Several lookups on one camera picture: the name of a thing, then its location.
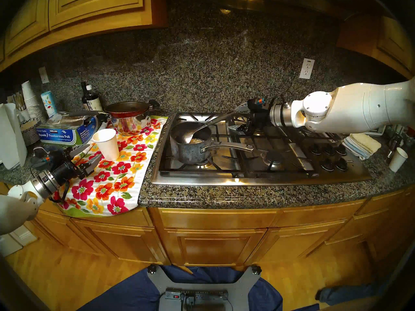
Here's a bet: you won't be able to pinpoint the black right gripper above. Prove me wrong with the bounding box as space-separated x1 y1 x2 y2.
228 101 273 134

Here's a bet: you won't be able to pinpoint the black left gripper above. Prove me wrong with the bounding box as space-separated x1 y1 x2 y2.
49 144 103 188

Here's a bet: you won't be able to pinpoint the metal serving spoon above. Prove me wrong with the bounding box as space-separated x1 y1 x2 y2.
182 110 239 144

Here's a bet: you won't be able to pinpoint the shiny steel stock pot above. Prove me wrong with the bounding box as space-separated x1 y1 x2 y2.
105 100 160 136

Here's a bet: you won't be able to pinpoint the blue foil sheet box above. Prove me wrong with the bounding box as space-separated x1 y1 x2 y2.
36 114 99 146

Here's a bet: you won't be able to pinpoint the floral kitchen towel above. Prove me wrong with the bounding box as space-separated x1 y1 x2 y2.
49 115 169 218

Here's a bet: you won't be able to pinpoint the dark bottle white cap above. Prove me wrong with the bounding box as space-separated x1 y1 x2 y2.
85 85 103 111

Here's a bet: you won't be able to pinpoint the dark grey saucepan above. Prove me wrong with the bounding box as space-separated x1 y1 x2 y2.
170 121 255 164

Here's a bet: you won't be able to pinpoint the leaf print paper cup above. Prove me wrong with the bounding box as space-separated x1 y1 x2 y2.
41 91 58 117

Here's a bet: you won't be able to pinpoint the cup of wooden sticks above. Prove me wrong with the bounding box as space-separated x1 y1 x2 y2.
12 92 31 121

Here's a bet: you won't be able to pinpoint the stainless steel gas cooktop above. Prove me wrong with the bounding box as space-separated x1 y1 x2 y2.
151 112 373 187

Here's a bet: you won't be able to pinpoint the stack of white paper cups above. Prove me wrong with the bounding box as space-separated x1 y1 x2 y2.
21 81 46 123

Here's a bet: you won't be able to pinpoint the blue striped folded cloth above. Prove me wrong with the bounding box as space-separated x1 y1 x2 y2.
342 138 371 160

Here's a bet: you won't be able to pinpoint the wooden base cabinets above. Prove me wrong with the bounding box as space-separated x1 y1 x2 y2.
0 181 415 291

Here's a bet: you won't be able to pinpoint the cream folded cloth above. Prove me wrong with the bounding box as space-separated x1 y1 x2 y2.
349 133 382 153

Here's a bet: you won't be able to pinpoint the navy blue fabric cover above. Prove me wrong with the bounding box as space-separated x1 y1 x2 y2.
76 265 320 311

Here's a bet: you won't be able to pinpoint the chrome metal fixture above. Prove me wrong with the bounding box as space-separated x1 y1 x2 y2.
386 126 403 159

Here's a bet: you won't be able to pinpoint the small white paper cup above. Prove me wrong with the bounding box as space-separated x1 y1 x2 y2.
389 147 409 173

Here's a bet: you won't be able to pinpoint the grey power strip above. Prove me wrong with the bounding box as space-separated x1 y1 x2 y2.
165 289 229 301

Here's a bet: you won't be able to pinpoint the blue jeans leg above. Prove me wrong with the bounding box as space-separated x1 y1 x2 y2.
316 283 386 306

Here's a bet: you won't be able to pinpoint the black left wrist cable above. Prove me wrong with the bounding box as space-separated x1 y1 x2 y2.
48 180 71 204

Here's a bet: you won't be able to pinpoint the red frying pan grey handle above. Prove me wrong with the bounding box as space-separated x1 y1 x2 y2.
60 101 151 120

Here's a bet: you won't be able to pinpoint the white wall power outlet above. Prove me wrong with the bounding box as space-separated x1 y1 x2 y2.
299 58 315 80

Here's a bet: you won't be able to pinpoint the wooden wall cabinet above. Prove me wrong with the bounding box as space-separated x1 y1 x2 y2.
337 14 415 81
0 0 167 73

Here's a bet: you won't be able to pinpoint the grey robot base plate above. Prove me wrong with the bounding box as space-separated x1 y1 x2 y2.
148 265 262 311

